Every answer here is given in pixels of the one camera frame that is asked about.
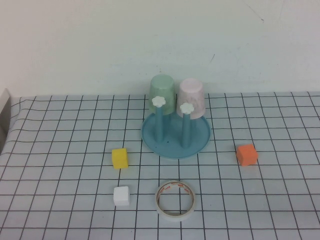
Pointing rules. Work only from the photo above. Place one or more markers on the pink marbled plastic cup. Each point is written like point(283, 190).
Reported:
point(191, 96)

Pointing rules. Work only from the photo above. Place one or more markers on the yellow foam cube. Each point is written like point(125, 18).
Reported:
point(120, 159)

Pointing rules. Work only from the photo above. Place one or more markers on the blue cup stand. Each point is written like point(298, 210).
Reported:
point(172, 147)

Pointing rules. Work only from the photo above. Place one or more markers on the grid pattern tablecloth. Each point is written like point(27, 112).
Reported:
point(225, 200)

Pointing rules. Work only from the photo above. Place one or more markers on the white tape roll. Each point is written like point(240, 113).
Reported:
point(162, 211)

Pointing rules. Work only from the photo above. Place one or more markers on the white foam cube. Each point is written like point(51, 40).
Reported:
point(121, 196)

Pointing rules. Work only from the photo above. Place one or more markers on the white panel beside table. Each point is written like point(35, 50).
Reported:
point(5, 100)

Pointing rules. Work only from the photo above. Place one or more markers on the orange foam cube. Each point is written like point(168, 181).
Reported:
point(246, 155)

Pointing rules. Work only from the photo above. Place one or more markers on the green plastic cup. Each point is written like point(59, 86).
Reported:
point(162, 86)

